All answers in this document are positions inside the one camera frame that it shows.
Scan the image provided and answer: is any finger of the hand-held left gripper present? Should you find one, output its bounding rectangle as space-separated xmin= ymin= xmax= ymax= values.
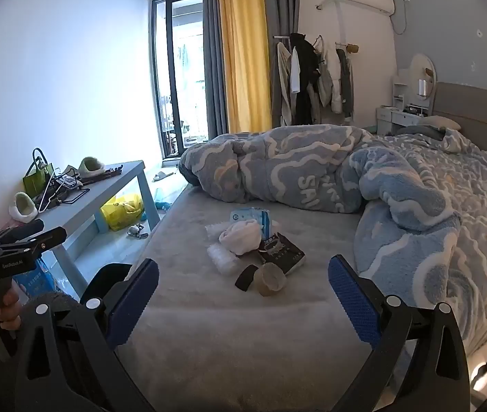
xmin=0 ymin=227 xmax=67 ymax=262
xmin=0 ymin=219 xmax=45 ymax=245

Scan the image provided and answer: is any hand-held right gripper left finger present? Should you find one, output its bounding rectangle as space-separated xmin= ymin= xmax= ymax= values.
xmin=14 ymin=259 xmax=160 ymax=412

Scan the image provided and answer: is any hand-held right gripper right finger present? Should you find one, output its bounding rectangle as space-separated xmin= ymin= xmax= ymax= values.
xmin=327 ymin=255 xmax=471 ymax=412

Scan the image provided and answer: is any dark trash bin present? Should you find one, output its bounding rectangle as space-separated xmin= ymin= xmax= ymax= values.
xmin=80 ymin=262 xmax=135 ymax=310

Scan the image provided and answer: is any clear tape roll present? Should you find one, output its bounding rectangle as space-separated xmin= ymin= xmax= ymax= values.
xmin=254 ymin=263 xmax=288 ymax=298

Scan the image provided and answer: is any clear plastic tissue packet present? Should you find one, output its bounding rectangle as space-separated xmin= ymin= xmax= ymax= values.
xmin=207 ymin=242 xmax=240 ymax=274

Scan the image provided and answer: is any black strip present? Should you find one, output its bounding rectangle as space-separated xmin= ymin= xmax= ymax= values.
xmin=235 ymin=265 xmax=263 ymax=293

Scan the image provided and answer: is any white tissue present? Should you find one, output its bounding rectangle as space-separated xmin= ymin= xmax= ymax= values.
xmin=219 ymin=219 xmax=263 ymax=255

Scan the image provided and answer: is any blue white tissue pack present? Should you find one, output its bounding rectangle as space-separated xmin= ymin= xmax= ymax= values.
xmin=230 ymin=207 xmax=272 ymax=241

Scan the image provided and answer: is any green white slipper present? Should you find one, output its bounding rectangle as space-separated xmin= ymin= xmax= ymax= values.
xmin=78 ymin=157 xmax=107 ymax=179
xmin=9 ymin=192 xmax=39 ymax=224

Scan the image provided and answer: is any blue carton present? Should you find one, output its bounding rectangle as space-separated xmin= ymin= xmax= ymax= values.
xmin=12 ymin=257 xmax=57 ymax=299

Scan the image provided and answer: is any green handbag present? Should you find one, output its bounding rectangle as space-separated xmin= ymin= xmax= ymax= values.
xmin=22 ymin=148 xmax=55 ymax=200

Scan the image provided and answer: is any light blue table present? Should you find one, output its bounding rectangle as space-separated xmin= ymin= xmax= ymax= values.
xmin=0 ymin=160 xmax=161 ymax=286

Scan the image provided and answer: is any grey bed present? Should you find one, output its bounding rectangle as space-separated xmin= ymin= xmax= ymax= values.
xmin=115 ymin=180 xmax=441 ymax=412

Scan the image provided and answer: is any yellow plastic bag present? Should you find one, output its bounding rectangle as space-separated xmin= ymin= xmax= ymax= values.
xmin=100 ymin=194 xmax=145 ymax=231

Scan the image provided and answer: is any blue patterned fleece blanket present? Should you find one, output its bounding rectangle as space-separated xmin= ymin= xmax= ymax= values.
xmin=178 ymin=124 xmax=487 ymax=353

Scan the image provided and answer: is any dark grey cloth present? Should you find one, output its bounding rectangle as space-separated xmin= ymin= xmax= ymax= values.
xmin=395 ymin=124 xmax=445 ymax=140

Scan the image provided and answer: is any white vanity dresser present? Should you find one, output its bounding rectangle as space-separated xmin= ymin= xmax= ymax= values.
xmin=376 ymin=75 xmax=437 ymax=136

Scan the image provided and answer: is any pillow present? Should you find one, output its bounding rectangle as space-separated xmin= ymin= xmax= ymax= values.
xmin=434 ymin=116 xmax=463 ymax=131

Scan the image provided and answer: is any black framed balcony door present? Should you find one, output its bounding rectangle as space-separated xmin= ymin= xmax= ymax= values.
xmin=151 ymin=0 xmax=210 ymax=159

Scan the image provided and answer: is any grey jacket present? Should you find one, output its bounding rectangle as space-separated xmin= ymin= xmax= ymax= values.
xmin=335 ymin=47 xmax=356 ymax=118

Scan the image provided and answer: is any white jacket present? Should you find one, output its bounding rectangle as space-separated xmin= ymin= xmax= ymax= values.
xmin=310 ymin=36 xmax=343 ymax=114

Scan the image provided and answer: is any grey bed headboard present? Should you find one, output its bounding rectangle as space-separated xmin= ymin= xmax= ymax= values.
xmin=434 ymin=81 xmax=487 ymax=155

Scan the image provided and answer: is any beige coat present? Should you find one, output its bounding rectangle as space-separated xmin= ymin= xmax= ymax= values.
xmin=271 ymin=43 xmax=293 ymax=125

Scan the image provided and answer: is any black coat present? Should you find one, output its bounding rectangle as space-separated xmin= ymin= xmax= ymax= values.
xmin=290 ymin=32 xmax=322 ymax=125

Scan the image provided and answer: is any white shirt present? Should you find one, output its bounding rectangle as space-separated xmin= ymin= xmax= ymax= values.
xmin=291 ymin=47 xmax=302 ymax=95

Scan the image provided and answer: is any grey curtain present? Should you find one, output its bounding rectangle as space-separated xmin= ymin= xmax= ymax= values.
xmin=201 ymin=0 xmax=229 ymax=138
xmin=260 ymin=0 xmax=300 ymax=127

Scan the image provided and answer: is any yellow curtain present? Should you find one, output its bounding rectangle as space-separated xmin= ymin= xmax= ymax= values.
xmin=218 ymin=0 xmax=272 ymax=131

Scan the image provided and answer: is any wall cable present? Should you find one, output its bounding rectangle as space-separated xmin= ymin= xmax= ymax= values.
xmin=391 ymin=0 xmax=412 ymax=35

